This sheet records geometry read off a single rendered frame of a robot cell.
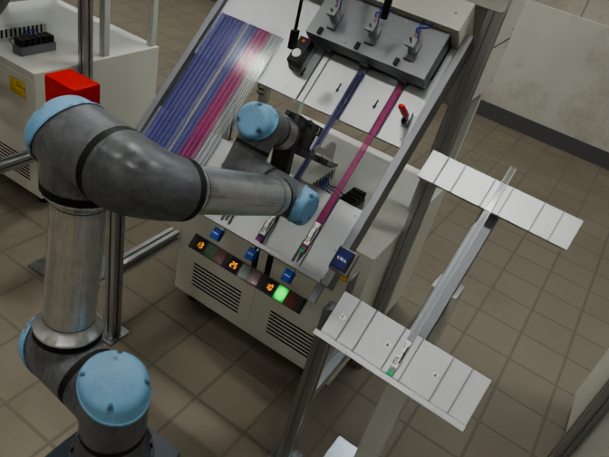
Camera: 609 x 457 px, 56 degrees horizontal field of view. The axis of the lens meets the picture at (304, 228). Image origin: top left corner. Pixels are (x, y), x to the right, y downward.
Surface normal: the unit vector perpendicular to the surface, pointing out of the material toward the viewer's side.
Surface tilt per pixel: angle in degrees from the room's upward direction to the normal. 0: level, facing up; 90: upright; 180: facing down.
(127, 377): 8
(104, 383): 8
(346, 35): 47
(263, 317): 90
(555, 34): 90
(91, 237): 89
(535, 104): 90
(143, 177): 56
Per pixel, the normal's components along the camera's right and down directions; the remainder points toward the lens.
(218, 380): 0.21, -0.80
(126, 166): 0.26, -0.09
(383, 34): -0.24, -0.25
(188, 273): -0.52, 0.40
